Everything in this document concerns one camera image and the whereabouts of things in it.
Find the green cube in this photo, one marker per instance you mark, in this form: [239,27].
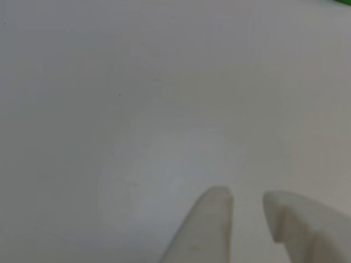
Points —
[344,1]

